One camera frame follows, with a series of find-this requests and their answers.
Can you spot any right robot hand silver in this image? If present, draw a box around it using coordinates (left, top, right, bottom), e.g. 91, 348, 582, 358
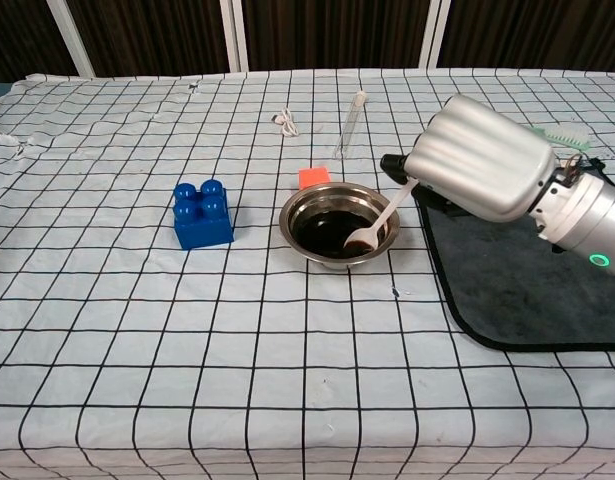
379, 93, 558, 222

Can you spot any white plastic spoon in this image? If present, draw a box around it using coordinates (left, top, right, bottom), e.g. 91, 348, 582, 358
343, 178, 421, 251

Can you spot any metal bowl with dark liquid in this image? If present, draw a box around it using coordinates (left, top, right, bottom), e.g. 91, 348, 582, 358
279, 181, 402, 273

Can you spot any green brush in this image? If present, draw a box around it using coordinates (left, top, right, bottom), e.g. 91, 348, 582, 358
529, 124, 592, 151

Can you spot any dark grey towel mat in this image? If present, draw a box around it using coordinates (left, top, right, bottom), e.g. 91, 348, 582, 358
417, 157, 615, 353

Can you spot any clear plastic tube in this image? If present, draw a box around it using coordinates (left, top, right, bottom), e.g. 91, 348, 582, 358
333, 90, 367, 161

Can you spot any orange cube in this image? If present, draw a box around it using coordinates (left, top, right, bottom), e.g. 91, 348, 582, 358
297, 166, 332, 192

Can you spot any blue building block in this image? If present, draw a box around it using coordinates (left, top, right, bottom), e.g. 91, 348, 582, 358
172, 178, 237, 251

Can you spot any white checkered tablecloth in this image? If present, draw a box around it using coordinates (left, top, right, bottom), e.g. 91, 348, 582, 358
0, 67, 615, 480

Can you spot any white frame post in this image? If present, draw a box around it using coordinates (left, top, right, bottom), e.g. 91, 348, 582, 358
46, 0, 96, 79
416, 0, 453, 70
219, 0, 251, 73

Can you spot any white USB cable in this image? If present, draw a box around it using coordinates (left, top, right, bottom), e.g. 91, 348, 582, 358
269, 106, 300, 139

